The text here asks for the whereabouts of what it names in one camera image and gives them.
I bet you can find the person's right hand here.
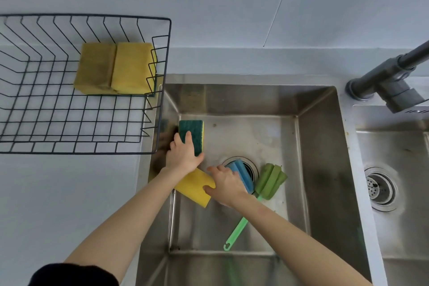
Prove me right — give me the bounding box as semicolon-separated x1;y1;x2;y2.
202;165;250;208

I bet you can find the person's left hand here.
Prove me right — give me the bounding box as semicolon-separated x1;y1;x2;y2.
165;130;206;178

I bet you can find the green and yellow scouring sponge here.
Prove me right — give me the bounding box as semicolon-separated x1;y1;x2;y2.
178;120;204;157

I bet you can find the person's left forearm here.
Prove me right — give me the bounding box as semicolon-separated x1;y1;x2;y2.
64;167;198;274

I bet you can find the person's right forearm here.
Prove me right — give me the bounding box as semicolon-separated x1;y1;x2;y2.
224;192;373;286

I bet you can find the blue sponge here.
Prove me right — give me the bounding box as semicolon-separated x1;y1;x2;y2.
225;159;255;194

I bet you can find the steel sink drain strainer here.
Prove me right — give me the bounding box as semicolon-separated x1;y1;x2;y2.
364;166;399;213
221;156;259;193

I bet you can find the large yellow sponge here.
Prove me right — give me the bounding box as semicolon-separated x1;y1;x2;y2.
110;42;158;95
73;42;117;95

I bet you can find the stainless steel double sink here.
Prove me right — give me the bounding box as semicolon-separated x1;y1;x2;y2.
135;74;429;286

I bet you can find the black sleeve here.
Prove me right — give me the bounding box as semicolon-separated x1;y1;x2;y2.
28;263;120;286

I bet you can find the dark grey faucet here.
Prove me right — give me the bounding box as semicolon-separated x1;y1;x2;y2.
346;40;429;114

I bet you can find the green sponge brush with handle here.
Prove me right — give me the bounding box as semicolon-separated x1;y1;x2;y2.
223;163;288;252

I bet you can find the black wire basket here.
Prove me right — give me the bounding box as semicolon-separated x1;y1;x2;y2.
0;13;172;155

